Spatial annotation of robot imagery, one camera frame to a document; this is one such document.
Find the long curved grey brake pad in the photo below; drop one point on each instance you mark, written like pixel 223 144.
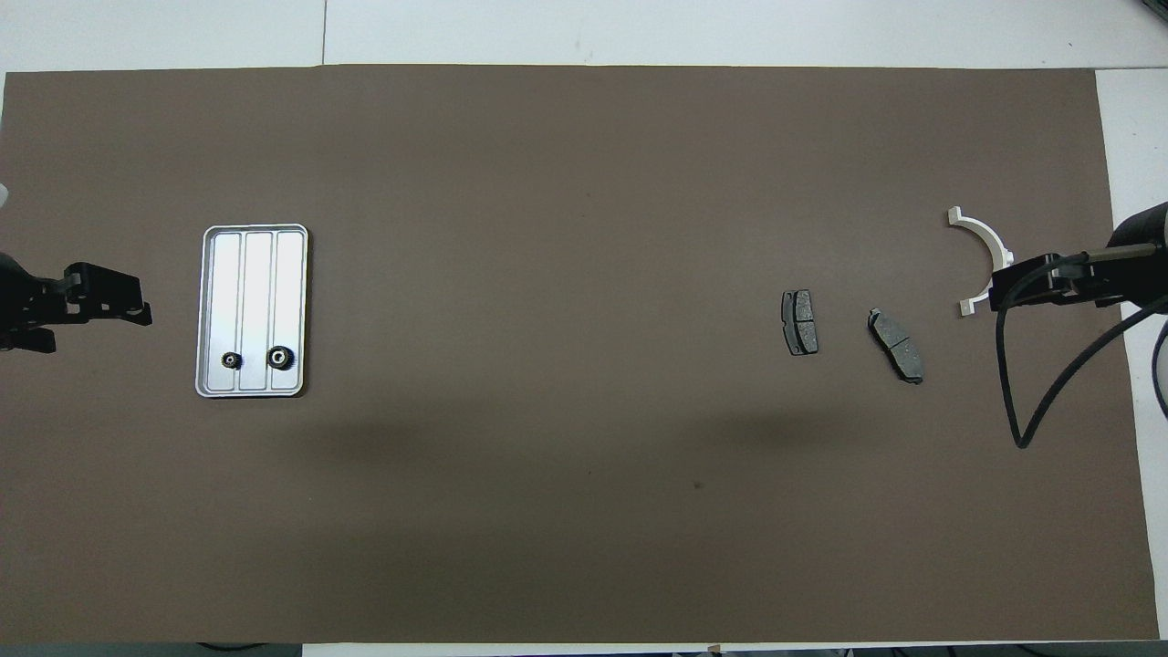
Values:
pixel 896 345

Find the white curved plastic bracket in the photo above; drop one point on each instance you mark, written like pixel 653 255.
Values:
pixel 981 228

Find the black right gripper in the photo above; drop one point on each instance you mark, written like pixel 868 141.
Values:
pixel 1141 265

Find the large black bearing gear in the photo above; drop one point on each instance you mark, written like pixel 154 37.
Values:
pixel 280 357

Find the small black bearing gear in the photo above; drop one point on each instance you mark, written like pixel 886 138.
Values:
pixel 232 360

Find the brown table mat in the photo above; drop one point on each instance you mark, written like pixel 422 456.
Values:
pixel 593 474

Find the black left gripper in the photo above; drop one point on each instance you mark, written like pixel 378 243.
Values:
pixel 27 301

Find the short rectangular grey brake pad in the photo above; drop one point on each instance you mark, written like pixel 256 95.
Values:
pixel 800 323

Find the silver metal tray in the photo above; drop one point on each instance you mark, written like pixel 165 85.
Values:
pixel 252 292

